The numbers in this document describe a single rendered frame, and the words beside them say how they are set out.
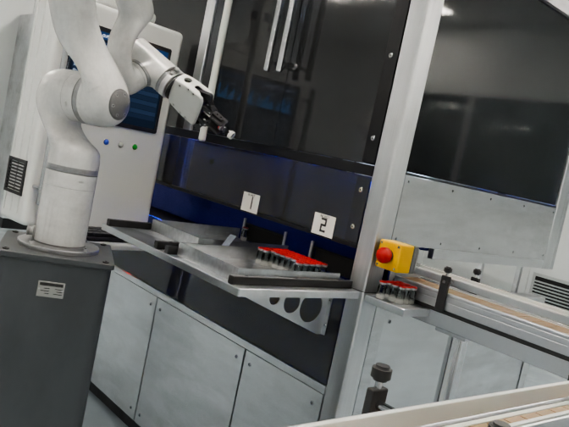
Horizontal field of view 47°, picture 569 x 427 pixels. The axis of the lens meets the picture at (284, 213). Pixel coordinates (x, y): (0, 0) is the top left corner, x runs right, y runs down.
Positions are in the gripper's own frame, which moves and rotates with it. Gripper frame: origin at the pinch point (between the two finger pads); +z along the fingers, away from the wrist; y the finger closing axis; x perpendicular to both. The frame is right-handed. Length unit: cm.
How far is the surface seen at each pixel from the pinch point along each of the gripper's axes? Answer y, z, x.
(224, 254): 26.4, 22.0, 9.5
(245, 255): 28.1, 25.4, 3.5
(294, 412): 51, 64, 15
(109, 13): 20, -65, -27
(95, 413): 155, 6, 15
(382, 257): 0, 55, -3
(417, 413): -60, 70, 75
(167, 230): 40.9, 1.1, 6.1
